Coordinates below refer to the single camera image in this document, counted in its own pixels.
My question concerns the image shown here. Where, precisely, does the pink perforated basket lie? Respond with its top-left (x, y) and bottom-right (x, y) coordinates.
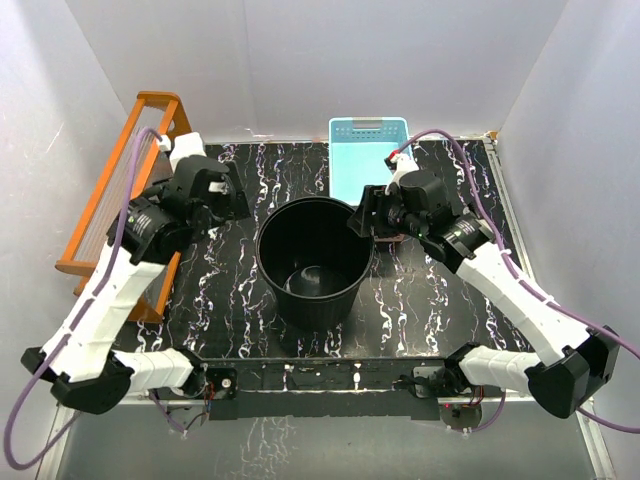
top-left (374, 233), bottom-right (405, 243)

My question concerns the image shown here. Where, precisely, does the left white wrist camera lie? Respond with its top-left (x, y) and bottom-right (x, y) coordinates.
top-left (156, 132), bottom-right (206, 171)

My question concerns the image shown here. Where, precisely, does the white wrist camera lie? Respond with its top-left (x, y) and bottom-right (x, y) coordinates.
top-left (156, 132), bottom-right (206, 171)
top-left (385, 150), bottom-right (419, 196)

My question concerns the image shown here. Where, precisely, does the light blue perforated basket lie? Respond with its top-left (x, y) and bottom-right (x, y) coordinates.
top-left (328, 117), bottom-right (409, 207)

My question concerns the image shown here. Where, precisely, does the large black plastic bucket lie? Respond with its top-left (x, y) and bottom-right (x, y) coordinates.
top-left (256, 196), bottom-right (375, 332)

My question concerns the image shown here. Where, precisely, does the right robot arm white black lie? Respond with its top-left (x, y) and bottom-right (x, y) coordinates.
top-left (347, 170), bottom-right (619, 418)

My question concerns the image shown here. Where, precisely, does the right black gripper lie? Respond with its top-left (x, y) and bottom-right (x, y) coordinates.
top-left (349, 186), bottom-right (427, 241)

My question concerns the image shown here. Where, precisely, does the black front mounting rail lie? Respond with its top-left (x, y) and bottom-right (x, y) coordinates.
top-left (205, 357), bottom-right (444, 420)

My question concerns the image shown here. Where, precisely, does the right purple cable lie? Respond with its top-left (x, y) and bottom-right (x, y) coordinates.
top-left (394, 128), bottom-right (640, 434)

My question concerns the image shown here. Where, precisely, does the orange wooden rack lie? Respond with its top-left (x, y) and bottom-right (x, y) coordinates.
top-left (55, 91), bottom-right (192, 323)

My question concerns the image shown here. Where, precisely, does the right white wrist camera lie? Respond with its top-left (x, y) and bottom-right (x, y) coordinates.
top-left (385, 150), bottom-right (419, 196)

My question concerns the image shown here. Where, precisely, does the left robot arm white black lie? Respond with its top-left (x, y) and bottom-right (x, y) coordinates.
top-left (21, 155), bottom-right (250, 414)

